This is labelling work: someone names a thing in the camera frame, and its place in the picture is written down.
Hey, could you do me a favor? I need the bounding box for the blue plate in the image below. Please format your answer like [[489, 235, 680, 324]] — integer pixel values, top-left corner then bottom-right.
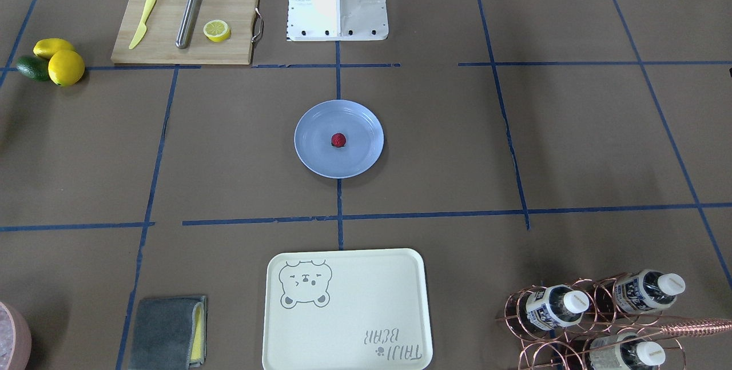
[[293, 100, 385, 179]]

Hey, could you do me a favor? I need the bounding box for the red strawberry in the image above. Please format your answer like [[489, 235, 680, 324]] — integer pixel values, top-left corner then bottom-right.
[[331, 133, 347, 148]]

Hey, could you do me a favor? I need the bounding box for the cream bear tray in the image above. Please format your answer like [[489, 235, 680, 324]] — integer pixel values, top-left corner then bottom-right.
[[262, 248, 433, 369]]

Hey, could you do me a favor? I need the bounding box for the lemon half slice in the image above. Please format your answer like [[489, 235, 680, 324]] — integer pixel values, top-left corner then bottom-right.
[[203, 20, 231, 42]]

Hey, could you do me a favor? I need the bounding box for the wooden cutting board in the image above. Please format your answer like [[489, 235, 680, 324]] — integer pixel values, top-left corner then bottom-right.
[[112, 0, 263, 65]]

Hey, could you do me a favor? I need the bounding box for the steel muddler black tip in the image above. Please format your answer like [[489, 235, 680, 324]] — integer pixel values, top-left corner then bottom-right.
[[175, 0, 202, 49]]

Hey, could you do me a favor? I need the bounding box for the tea bottle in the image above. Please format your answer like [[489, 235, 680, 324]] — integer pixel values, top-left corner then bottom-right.
[[586, 333, 666, 369], [518, 285, 591, 333], [611, 269, 687, 315]]

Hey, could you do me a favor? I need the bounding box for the grey yellow folded cloth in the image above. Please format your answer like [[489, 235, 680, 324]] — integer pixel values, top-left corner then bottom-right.
[[128, 295, 208, 369]]

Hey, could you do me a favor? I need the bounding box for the yellow plastic knife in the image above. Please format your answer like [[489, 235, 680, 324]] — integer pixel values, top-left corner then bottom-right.
[[128, 0, 157, 50]]

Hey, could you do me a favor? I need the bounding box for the yellow lemon front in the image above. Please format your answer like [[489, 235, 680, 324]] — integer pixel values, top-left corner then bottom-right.
[[48, 50, 86, 87]]

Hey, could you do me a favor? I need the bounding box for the yellow lemon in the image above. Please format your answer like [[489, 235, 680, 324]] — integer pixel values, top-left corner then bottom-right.
[[33, 37, 75, 60], [48, 50, 86, 87]]

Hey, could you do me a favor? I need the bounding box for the tea bottle lower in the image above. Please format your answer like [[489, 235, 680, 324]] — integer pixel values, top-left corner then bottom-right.
[[586, 333, 666, 369]]

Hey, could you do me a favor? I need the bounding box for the yellow lemon rear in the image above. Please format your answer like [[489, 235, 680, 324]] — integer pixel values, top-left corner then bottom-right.
[[33, 37, 75, 60]]

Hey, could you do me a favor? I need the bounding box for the pink bowl with ice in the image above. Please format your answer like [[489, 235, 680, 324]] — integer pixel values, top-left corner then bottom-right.
[[1, 302, 32, 369]]

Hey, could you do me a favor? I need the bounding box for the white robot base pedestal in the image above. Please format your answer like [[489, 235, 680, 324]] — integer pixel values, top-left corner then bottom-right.
[[286, 0, 389, 42]]

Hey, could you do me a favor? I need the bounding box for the copper wire bottle rack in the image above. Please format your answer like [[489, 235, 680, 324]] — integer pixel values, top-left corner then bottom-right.
[[494, 274, 730, 369]]

